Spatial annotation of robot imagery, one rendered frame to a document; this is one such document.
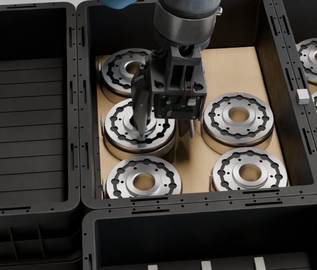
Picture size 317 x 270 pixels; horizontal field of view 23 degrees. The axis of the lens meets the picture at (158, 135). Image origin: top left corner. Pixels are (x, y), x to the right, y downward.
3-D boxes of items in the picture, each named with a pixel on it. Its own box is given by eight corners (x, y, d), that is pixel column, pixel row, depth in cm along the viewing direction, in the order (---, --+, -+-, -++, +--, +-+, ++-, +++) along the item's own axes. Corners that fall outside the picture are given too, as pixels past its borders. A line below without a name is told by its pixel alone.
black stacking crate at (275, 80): (82, 59, 128) (77, 4, 120) (261, 49, 130) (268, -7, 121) (89, 264, 102) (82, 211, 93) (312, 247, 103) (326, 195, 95)
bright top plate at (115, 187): (102, 163, 107) (102, 159, 107) (174, 153, 108) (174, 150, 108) (111, 222, 100) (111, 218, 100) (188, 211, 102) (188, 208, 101)
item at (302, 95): (295, 95, 105) (296, 89, 105) (305, 95, 106) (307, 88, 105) (297, 104, 104) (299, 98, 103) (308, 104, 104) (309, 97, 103)
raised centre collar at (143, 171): (122, 172, 105) (122, 169, 105) (158, 167, 106) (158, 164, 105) (128, 201, 102) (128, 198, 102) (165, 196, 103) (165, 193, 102)
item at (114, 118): (103, 102, 115) (103, 99, 115) (171, 98, 116) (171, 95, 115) (106, 153, 108) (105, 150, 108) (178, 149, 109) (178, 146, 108)
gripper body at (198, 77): (144, 122, 101) (155, 53, 93) (140, 77, 107) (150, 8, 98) (202, 125, 103) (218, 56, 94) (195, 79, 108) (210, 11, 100)
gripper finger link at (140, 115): (122, 155, 109) (144, 111, 102) (121, 124, 113) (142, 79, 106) (144, 159, 110) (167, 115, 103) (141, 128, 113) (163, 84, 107)
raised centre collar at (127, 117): (121, 111, 113) (121, 108, 113) (155, 109, 113) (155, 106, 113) (123, 136, 110) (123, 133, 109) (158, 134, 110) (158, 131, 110)
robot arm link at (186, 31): (155, -21, 95) (220, -17, 97) (150, 8, 99) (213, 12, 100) (159, 18, 90) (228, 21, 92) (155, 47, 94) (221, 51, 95)
